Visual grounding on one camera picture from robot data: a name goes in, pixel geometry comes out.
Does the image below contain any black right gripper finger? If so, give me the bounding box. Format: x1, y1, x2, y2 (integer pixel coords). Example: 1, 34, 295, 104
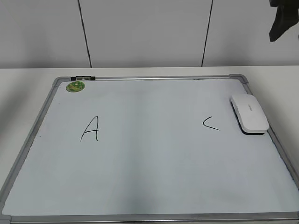
269, 0, 299, 42

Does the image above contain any white board eraser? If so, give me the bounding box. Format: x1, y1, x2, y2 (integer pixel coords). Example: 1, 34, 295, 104
230, 94, 270, 135

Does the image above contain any black hanging clip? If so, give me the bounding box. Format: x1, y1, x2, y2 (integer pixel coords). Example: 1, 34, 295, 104
71, 76, 96, 81

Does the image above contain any round green magnet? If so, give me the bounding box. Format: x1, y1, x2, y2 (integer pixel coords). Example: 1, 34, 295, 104
66, 81, 85, 93

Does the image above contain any white board with grey frame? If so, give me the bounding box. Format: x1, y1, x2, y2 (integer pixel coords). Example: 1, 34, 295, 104
0, 74, 299, 224

